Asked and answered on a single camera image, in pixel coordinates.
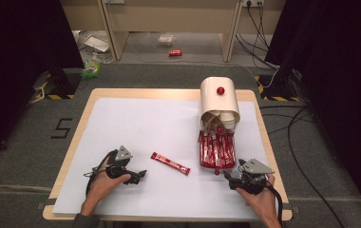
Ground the white paper bag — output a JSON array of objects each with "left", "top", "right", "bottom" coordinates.
[{"left": 83, "top": 34, "right": 111, "bottom": 53}]

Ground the red sachet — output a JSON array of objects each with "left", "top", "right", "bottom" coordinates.
[{"left": 150, "top": 151, "right": 191, "bottom": 177}]

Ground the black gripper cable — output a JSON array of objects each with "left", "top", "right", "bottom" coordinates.
[
  {"left": 263, "top": 181, "right": 285, "bottom": 228},
  {"left": 84, "top": 149, "right": 120, "bottom": 198}
]

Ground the white paper sheet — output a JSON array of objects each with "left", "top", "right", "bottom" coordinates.
[{"left": 52, "top": 97, "right": 283, "bottom": 220}]

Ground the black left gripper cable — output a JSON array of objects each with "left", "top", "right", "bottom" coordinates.
[{"left": 84, "top": 149, "right": 120, "bottom": 198}]

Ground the white drawer box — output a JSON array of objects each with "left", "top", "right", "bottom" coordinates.
[{"left": 199, "top": 76, "right": 241, "bottom": 131}]

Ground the black cable bundle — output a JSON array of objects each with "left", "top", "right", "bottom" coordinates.
[{"left": 235, "top": 2, "right": 280, "bottom": 70}]

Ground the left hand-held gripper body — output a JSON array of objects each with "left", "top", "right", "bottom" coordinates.
[{"left": 105, "top": 144, "right": 139, "bottom": 184}]

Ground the black curtain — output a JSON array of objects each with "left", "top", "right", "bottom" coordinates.
[
  {"left": 265, "top": 0, "right": 361, "bottom": 219},
  {"left": 0, "top": 0, "right": 86, "bottom": 161}
]

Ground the black stand base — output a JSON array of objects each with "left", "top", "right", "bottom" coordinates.
[
  {"left": 256, "top": 74, "right": 300, "bottom": 103},
  {"left": 45, "top": 67, "right": 82, "bottom": 100}
]

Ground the green plastic bag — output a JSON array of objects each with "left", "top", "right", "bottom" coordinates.
[{"left": 80, "top": 57, "right": 104, "bottom": 80}]

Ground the person's right hand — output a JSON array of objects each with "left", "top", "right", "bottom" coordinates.
[{"left": 236, "top": 174, "right": 279, "bottom": 220}]

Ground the person's left hand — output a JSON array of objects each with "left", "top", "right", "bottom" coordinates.
[{"left": 86, "top": 156, "right": 132, "bottom": 207}]

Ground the white wall socket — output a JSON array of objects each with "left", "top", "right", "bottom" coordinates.
[{"left": 241, "top": 0, "right": 265, "bottom": 9}]

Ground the long black floor cable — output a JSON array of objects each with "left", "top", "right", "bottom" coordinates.
[{"left": 287, "top": 105, "right": 348, "bottom": 228}]

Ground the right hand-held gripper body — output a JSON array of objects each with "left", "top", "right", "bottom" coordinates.
[{"left": 229, "top": 158, "right": 276, "bottom": 196}]

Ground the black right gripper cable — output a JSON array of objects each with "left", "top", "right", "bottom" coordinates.
[{"left": 263, "top": 181, "right": 285, "bottom": 228}]

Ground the clear plastic package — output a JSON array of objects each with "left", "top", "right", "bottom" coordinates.
[{"left": 157, "top": 33, "right": 177, "bottom": 48}]

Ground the stack of red packets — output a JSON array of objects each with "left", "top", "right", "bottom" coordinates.
[{"left": 199, "top": 131, "right": 236, "bottom": 169}]

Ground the beige desk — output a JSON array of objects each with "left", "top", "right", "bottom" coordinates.
[{"left": 97, "top": 0, "right": 245, "bottom": 63}]

